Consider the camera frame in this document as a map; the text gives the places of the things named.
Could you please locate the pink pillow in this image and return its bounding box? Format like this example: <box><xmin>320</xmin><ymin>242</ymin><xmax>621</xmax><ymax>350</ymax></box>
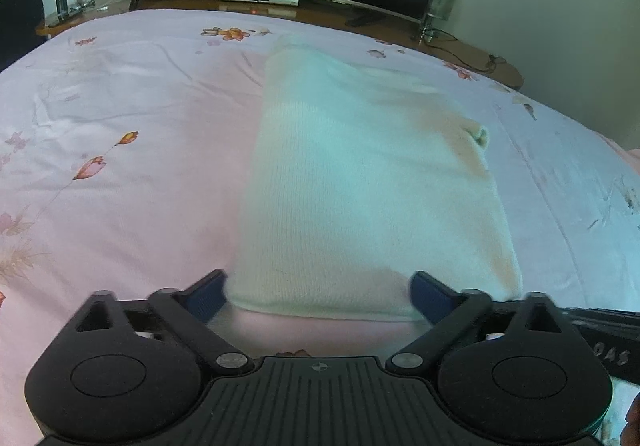
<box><xmin>597</xmin><ymin>133</ymin><xmax>640</xmax><ymax>172</ymax></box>

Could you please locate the wooden tv console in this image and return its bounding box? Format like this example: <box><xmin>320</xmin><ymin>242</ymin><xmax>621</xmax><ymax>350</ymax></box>
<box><xmin>36</xmin><ymin>0</ymin><xmax>524</xmax><ymax>90</ymax></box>

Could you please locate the white knitted garment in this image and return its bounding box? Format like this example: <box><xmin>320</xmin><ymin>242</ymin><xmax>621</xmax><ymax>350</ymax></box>
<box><xmin>226</xmin><ymin>38</ymin><xmax>523</xmax><ymax>321</ymax></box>

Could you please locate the black remote control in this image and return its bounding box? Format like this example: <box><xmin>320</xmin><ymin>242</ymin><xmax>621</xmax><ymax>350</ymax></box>
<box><xmin>345</xmin><ymin>11</ymin><xmax>385</xmax><ymax>28</ymax></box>

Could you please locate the pink floral bed sheet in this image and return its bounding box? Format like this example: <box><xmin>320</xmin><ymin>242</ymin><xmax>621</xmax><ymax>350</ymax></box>
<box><xmin>1</xmin><ymin>10</ymin><xmax>639</xmax><ymax>445</ymax></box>

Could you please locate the black power cable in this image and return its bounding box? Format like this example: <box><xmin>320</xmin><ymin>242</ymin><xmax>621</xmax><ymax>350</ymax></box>
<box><xmin>429</xmin><ymin>27</ymin><xmax>508</xmax><ymax>75</ymax></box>

